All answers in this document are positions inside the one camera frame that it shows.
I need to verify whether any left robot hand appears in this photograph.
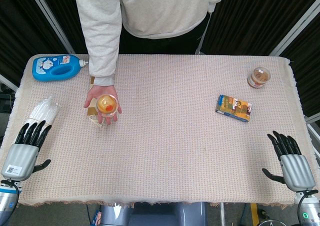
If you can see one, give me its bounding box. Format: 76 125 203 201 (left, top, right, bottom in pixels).
0 120 53 182

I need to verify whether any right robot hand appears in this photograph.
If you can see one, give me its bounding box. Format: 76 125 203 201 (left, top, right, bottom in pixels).
261 130 316 192

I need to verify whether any person's bare hand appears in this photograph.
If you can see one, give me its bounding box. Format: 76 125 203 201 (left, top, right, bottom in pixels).
83 84 123 125

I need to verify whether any clear jelly cup with fruit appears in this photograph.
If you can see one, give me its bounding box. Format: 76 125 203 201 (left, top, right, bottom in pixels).
96 93 119 118

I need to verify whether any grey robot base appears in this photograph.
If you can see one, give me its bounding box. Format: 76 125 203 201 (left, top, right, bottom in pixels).
92 201 209 226

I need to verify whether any pack of white plastic cups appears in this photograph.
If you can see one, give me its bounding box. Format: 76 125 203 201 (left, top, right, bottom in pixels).
26 96 61 126

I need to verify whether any blue detergent bottle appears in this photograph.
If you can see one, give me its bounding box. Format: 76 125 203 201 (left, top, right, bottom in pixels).
31 54 90 82

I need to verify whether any person's grey sweatshirt sleeve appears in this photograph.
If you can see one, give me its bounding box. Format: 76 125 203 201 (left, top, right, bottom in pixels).
72 0 125 87

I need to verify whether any beige woven tablecloth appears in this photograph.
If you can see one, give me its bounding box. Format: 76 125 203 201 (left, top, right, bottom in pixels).
0 53 316 210

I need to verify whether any blue and orange carton box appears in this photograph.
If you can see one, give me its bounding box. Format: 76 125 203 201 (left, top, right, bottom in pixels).
215 94 253 123

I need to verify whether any brown lidded snack jar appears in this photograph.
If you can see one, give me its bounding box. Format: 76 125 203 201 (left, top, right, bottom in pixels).
247 66 272 89

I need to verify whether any person's grey sweatshirt torso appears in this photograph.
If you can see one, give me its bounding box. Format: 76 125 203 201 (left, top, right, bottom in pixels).
119 0 225 40

